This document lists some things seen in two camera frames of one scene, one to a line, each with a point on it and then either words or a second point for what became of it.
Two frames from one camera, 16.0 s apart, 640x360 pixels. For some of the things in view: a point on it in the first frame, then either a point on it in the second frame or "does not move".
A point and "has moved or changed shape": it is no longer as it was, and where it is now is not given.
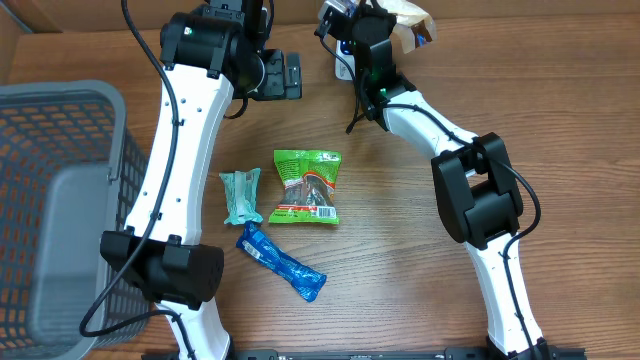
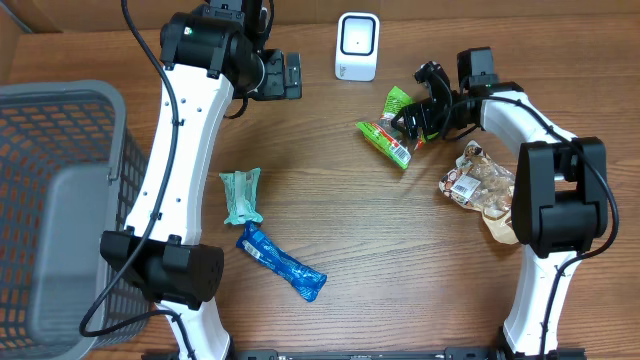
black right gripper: (385, 17) → (427, 126)
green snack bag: (310, 177) → (390, 142)
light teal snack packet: (241, 193) does not move
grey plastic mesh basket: (70, 171) does not move
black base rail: (546, 353) does not move
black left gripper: (279, 87) does not move
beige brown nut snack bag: (413, 27) has moved or changed shape
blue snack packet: (302, 280) does not move
